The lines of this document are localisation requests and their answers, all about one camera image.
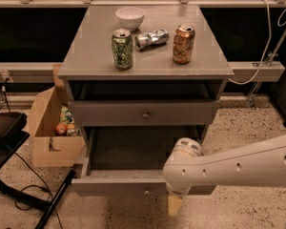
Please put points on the grey drawer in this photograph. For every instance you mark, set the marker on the grey drawer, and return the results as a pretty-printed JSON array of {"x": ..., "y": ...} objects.
[
  {"x": 143, "y": 112},
  {"x": 128, "y": 161}
]

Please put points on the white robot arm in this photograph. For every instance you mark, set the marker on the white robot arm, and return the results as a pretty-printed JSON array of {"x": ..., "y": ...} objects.
[{"x": 261, "y": 164}]

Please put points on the grey top drawer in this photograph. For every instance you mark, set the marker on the grey top drawer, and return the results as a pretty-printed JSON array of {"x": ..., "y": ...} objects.
[{"x": 143, "y": 112}]

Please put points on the grey drawer cabinet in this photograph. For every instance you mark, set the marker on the grey drawer cabinet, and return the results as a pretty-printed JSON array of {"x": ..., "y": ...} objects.
[{"x": 90, "y": 75}]

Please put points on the small jar in box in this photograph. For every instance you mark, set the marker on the small jar in box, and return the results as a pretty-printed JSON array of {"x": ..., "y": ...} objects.
[{"x": 72, "y": 130}]

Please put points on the cardboard box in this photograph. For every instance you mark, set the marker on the cardboard box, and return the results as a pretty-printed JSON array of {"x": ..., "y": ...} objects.
[{"x": 48, "y": 148}]

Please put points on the red apple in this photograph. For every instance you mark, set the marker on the red apple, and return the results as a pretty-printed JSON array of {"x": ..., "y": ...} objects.
[{"x": 61, "y": 129}]

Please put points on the green snack bag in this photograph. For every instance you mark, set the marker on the green snack bag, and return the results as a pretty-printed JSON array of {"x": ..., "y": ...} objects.
[{"x": 66, "y": 115}]

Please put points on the orange soda can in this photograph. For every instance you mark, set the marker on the orange soda can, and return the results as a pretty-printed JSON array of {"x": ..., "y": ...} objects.
[{"x": 183, "y": 43}]

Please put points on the green soda can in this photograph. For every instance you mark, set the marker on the green soda can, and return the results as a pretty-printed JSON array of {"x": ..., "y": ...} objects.
[{"x": 122, "y": 49}]

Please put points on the crushed silver can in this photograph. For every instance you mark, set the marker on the crushed silver can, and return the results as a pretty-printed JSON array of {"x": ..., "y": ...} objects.
[{"x": 151, "y": 38}]

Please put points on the black stand with tray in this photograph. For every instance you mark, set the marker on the black stand with tray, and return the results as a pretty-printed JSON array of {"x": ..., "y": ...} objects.
[{"x": 12, "y": 137}]

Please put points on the white bowl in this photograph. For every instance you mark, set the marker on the white bowl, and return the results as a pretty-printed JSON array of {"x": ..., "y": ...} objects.
[{"x": 130, "y": 18}]

